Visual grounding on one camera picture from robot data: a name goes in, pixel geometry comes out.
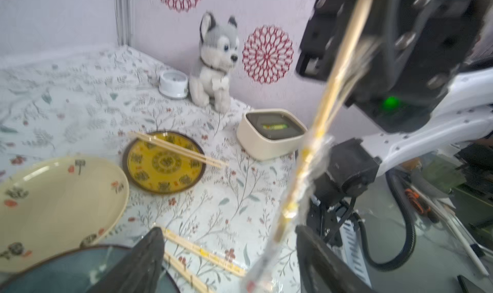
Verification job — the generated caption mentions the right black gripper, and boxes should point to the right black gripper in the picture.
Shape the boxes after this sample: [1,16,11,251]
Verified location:
[295,0,493,134]

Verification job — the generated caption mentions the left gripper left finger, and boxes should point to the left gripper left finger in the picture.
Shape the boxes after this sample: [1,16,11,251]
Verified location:
[89,227,164,292]

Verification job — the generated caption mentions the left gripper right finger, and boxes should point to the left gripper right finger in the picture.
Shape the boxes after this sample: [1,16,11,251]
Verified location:
[295,225,374,293]

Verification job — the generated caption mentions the chopsticks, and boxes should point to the chopsticks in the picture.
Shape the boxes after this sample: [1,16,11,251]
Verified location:
[128,131,229,168]
[160,227,247,278]
[164,251,214,293]
[269,0,380,246]

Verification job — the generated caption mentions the clear wrapper with yellow dots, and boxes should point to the clear wrapper with yellow dots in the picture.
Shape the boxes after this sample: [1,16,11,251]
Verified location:
[240,35,381,292]

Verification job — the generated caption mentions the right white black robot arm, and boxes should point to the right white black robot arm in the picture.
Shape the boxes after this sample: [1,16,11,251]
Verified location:
[289,0,492,207]

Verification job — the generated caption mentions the dark green glass plate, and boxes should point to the dark green glass plate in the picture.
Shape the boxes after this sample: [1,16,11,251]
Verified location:
[1,245,181,292]

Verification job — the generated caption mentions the floral table mat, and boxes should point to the floral table mat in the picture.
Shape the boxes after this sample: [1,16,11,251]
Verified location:
[1,47,295,269]

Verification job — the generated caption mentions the yellow patterned plate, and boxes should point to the yellow patterned plate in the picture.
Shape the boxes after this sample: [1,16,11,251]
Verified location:
[122,139,206,194]

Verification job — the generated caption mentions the cream small plate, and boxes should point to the cream small plate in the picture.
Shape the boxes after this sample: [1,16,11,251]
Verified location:
[1,156,130,273]

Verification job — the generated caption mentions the white digital scale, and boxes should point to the white digital scale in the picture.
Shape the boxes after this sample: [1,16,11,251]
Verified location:
[236,109,308,161]

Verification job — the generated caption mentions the small white alarm clock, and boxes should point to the small white alarm clock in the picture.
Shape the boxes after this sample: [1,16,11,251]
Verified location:
[159,69,189,100]

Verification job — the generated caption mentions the grey husky plush toy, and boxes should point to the grey husky plush toy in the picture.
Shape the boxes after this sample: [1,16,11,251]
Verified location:
[189,12,240,114]

